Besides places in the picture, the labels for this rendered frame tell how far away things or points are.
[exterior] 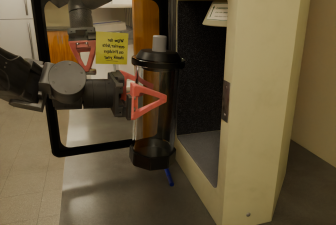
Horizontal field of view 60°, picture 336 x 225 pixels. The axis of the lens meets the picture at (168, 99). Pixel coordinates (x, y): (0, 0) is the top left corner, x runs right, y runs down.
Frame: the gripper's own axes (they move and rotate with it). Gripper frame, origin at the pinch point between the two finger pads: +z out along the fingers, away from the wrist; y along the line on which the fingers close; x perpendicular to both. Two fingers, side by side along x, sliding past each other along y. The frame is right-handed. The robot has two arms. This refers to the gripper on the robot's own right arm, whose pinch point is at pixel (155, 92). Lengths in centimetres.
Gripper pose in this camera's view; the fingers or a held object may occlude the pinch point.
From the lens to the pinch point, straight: 60.3
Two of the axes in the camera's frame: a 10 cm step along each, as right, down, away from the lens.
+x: -0.7, 9.6, 2.8
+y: -3.3, -2.9, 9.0
